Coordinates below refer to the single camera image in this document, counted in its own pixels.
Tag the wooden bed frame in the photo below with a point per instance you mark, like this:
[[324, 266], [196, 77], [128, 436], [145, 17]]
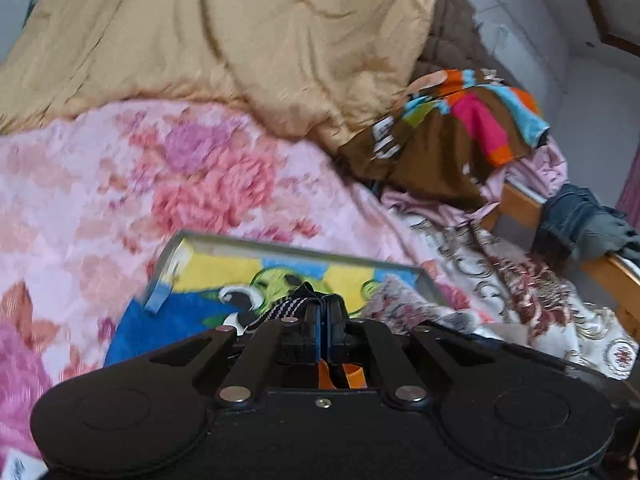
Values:
[[615, 275]]

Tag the black patterned cloth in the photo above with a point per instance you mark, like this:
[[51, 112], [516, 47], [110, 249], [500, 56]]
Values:
[[280, 307]]

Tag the yellow quilt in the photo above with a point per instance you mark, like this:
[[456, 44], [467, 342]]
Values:
[[200, 35]]

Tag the grey shallow box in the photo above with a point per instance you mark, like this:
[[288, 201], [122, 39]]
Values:
[[300, 250]]

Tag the brown multicoloured garment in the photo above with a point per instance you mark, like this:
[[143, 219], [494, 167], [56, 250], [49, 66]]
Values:
[[430, 150]]

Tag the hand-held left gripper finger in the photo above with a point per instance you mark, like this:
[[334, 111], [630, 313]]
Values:
[[316, 335], [327, 335]]

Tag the floral patterned cloth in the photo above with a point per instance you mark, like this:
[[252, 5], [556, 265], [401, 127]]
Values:
[[400, 305]]

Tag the blue jeans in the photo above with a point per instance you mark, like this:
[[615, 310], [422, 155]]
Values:
[[570, 215]]

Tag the pink floral blanket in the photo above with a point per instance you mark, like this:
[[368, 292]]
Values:
[[150, 175]]

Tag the orange plastic container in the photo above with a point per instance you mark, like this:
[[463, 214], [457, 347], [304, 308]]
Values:
[[350, 375]]

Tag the cartoon print towel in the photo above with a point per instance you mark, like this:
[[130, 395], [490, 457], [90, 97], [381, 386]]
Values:
[[200, 280]]

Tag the brown padded jacket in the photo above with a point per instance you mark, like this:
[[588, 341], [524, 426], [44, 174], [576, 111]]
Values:
[[455, 35]]

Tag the wooden window frame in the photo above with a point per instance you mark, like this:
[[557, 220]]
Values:
[[605, 5]]

